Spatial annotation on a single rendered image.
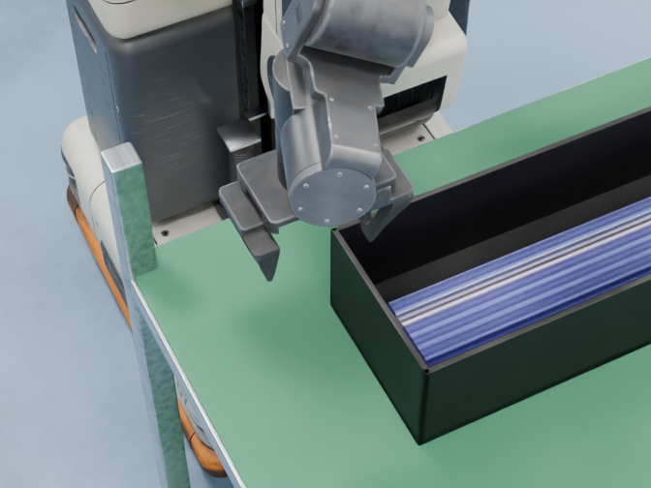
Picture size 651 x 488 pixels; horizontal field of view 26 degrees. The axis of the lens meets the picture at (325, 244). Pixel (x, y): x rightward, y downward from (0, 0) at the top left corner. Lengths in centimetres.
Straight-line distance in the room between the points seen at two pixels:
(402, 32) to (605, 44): 212
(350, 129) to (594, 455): 47
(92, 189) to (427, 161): 102
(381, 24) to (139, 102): 115
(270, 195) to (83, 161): 139
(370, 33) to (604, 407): 50
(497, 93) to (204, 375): 169
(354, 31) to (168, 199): 133
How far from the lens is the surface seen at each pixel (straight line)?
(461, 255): 135
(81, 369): 246
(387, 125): 182
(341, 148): 88
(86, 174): 238
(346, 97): 91
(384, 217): 107
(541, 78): 292
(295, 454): 123
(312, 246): 136
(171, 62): 201
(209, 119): 212
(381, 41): 91
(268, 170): 103
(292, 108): 95
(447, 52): 179
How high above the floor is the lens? 201
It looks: 51 degrees down
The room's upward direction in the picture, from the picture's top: straight up
